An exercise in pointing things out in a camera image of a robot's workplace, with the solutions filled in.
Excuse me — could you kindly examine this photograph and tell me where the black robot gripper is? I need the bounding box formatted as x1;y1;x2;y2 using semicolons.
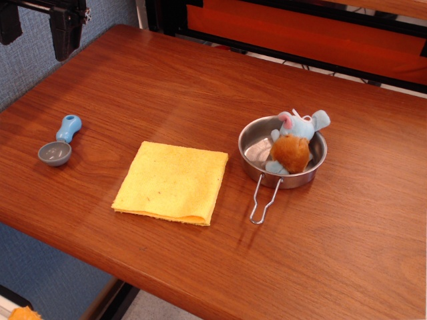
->
0;0;91;61

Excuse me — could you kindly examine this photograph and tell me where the yellow cloth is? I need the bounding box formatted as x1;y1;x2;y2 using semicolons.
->
111;141;228;226

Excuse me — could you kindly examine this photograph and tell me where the blue and grey measuring spoon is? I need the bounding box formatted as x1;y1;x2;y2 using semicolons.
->
37;115;82;167

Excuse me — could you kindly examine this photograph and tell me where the blue and brown plush toy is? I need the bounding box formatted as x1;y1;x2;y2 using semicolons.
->
265;109;330;175

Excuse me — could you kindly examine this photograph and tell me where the orange object at bottom corner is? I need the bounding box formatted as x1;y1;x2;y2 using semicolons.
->
8;307;42;320

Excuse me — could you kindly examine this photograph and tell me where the small steel pan with handle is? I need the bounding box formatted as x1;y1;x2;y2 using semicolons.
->
238;110;330;225

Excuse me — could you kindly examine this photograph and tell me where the black table leg frame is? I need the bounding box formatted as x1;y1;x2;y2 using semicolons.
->
80;277;139;320

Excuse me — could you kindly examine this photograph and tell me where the orange panel with black frame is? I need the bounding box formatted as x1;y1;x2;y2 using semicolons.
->
145;1;426;93

